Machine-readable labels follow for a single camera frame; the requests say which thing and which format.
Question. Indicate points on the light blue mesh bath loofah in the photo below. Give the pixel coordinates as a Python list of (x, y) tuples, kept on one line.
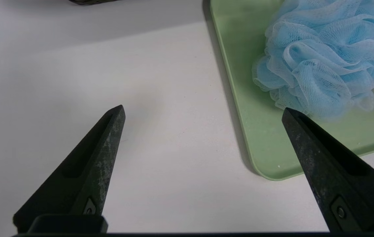
[(325, 56)]

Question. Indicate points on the light green plastic tray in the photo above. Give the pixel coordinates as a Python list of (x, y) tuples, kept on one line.
[(259, 131)]

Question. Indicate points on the dark brown wicker basket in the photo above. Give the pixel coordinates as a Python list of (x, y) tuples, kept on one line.
[(91, 1)]

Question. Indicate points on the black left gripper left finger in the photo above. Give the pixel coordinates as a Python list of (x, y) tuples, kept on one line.
[(88, 171)]

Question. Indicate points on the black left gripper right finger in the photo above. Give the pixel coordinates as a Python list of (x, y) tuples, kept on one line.
[(335, 177)]

